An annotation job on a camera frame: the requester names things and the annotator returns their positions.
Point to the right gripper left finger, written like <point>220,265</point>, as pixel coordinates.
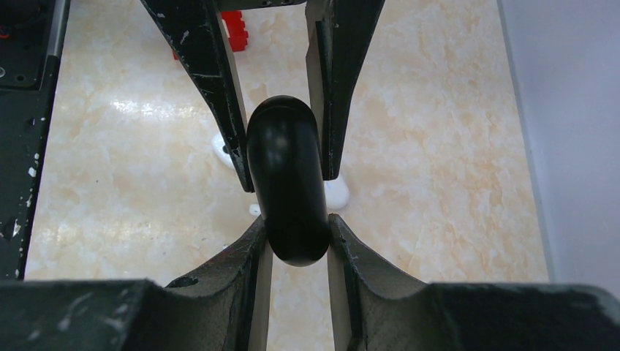
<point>221,305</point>

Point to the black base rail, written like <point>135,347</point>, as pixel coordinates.
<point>32,39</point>

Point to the red plastic box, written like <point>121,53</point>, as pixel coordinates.
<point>232,31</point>

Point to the black oval earbud case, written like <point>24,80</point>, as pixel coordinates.
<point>283,153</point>

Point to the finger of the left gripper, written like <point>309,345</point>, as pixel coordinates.
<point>215,78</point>
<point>340,33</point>

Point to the white stem earbud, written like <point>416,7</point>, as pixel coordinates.
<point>254,210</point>

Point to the small white square earbud case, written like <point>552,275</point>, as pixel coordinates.
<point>222,151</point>

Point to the white oval charging case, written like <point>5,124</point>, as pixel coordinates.
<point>337,193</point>

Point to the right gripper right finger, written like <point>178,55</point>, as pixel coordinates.
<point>376,306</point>

